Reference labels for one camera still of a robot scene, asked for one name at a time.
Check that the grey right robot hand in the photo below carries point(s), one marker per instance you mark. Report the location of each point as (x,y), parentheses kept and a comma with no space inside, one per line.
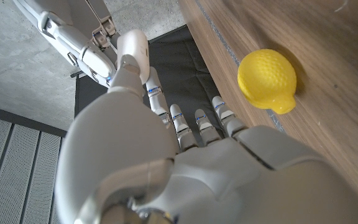
(82,40)

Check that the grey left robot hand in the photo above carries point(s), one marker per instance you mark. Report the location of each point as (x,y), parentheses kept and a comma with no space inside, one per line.
(166,180)

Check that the yellow lemon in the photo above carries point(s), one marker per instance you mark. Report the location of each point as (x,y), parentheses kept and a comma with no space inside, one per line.
(266,77)

